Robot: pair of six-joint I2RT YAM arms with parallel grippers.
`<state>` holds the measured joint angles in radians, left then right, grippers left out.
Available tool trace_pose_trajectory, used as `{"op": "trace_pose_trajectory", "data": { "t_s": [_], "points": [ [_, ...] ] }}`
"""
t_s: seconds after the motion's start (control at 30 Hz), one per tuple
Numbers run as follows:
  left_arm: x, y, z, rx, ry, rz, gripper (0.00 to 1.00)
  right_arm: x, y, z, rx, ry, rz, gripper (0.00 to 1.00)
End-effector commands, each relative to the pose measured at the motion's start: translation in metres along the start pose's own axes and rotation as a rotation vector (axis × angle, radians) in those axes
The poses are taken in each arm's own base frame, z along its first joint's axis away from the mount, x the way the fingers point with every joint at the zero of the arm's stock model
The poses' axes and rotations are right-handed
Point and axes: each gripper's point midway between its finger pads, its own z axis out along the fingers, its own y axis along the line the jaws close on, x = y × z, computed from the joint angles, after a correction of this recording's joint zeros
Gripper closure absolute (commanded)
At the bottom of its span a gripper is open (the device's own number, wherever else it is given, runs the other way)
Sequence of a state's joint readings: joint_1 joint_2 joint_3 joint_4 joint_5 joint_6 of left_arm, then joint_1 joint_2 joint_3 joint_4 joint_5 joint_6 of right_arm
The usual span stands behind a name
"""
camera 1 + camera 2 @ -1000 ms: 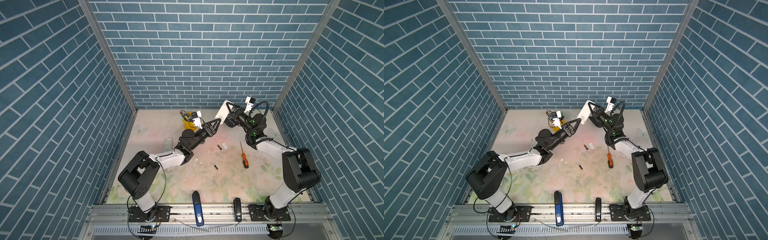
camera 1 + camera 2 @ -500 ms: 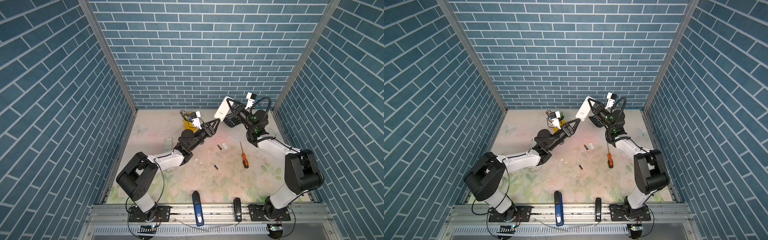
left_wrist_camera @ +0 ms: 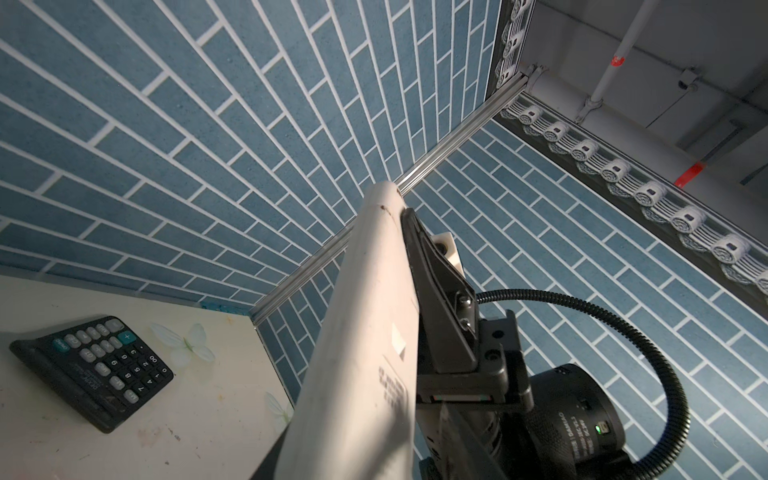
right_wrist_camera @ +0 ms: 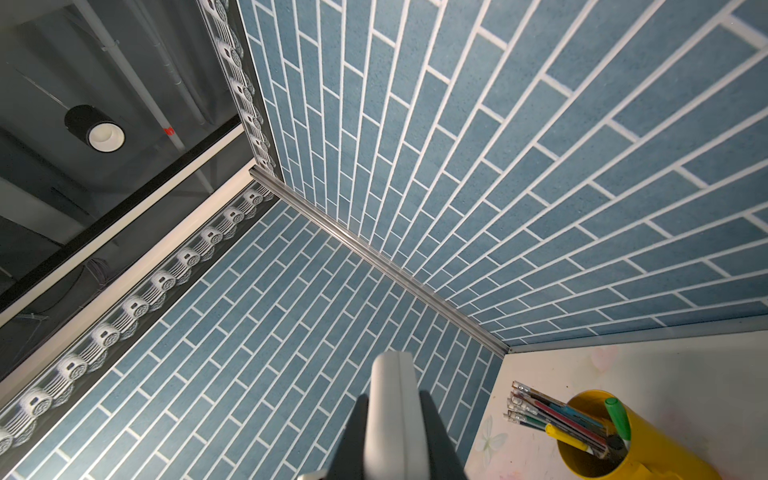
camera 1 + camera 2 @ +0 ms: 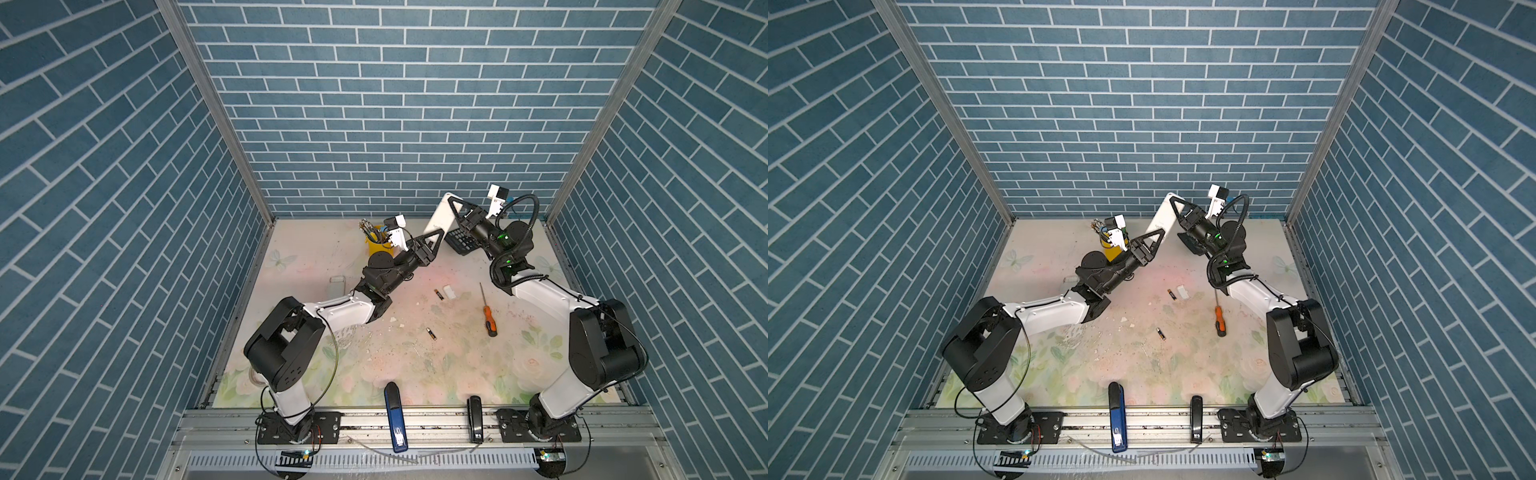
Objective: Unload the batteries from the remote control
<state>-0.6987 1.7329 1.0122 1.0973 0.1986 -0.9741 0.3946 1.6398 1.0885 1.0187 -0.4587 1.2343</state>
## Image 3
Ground black desk calculator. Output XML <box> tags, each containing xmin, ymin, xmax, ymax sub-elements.
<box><xmin>9</xmin><ymin>316</ymin><xmax>174</xmax><ymax>434</ymax></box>

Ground LED light strip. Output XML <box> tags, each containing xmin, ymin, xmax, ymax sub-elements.
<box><xmin>494</xmin><ymin>1</ymin><xmax>767</xmax><ymax>294</ymax></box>

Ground black corrugated cable hose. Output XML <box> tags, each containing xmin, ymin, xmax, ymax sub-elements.
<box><xmin>476</xmin><ymin>288</ymin><xmax>692</xmax><ymax>480</ymax></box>

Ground white remote control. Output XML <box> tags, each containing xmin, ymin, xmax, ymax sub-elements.
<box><xmin>274</xmin><ymin>182</ymin><xmax>419</xmax><ymax>479</ymax></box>

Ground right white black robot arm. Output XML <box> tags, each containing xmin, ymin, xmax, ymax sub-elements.
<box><xmin>402</xmin><ymin>210</ymin><xmax>634</xmax><ymax>479</ymax></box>

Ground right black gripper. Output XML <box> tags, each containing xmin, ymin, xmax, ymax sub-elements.
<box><xmin>401</xmin><ymin>209</ymin><xmax>534</xmax><ymax>479</ymax></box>

